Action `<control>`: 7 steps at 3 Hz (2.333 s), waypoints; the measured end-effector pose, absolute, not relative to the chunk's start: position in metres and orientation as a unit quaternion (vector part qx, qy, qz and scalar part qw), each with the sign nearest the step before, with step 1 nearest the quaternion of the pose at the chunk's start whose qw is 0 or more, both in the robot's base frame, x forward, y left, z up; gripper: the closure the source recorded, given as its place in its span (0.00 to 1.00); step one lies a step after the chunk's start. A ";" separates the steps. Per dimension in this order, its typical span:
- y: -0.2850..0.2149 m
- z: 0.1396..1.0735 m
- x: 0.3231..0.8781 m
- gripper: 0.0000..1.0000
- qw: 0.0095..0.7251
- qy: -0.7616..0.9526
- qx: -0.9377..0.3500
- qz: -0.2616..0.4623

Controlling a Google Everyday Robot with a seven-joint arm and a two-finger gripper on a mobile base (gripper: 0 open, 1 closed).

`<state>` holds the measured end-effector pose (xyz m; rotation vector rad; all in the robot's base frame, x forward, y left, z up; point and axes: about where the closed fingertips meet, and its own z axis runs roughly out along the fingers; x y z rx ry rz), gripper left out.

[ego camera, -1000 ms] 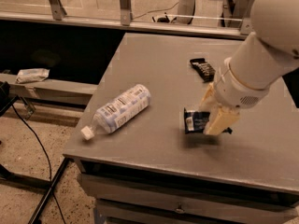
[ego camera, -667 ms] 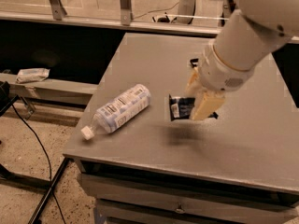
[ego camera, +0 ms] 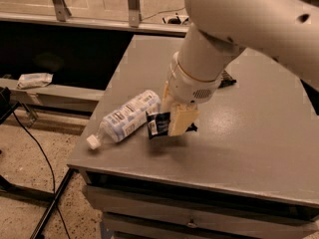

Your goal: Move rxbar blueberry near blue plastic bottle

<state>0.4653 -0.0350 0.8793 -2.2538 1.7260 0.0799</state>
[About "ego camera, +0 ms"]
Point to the metal fence post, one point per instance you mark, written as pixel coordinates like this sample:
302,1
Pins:
134,13
62,11

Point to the black stand frame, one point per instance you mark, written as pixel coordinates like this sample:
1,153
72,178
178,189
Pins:
35,196

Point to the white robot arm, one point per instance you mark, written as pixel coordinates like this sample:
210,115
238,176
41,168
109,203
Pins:
286,31

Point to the blue plastic bottle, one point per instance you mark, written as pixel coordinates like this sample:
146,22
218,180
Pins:
126,119

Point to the grey table drawer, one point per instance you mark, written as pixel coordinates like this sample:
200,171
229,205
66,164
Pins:
159,217

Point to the blue rxbar wrapper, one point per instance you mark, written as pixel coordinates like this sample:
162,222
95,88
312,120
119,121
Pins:
158,125

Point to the metal fence post left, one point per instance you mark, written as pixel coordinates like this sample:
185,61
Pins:
62,11

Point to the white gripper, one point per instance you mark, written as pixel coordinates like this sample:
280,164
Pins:
188,90

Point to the white wipes packet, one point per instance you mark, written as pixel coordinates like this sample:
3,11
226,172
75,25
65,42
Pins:
35,80

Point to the metal fence post middle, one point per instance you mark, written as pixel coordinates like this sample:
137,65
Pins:
134,13

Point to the black snack bar wrapper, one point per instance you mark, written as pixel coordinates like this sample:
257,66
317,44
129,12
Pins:
226,80

